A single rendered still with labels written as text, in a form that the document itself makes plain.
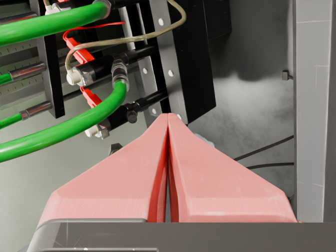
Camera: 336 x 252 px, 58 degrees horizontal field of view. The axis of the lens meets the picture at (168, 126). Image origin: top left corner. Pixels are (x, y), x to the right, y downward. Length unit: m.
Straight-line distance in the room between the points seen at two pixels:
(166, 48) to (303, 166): 0.26
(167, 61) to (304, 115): 0.22
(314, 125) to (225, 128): 0.29
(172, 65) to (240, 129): 0.24
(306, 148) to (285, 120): 0.15
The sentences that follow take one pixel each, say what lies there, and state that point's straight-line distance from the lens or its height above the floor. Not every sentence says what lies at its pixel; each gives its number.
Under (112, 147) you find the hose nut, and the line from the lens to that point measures 0.41.
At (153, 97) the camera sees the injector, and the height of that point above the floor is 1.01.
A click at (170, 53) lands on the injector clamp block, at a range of 0.48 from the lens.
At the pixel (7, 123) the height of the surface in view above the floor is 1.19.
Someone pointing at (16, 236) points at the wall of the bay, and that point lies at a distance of 0.80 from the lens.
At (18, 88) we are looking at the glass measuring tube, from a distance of 0.69.
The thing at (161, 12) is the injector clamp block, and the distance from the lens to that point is 0.48.
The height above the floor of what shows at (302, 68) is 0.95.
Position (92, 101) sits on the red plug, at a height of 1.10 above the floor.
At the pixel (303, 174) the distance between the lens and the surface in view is 0.47.
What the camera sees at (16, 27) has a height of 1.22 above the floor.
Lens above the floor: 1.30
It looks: 35 degrees down
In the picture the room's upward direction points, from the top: 121 degrees counter-clockwise
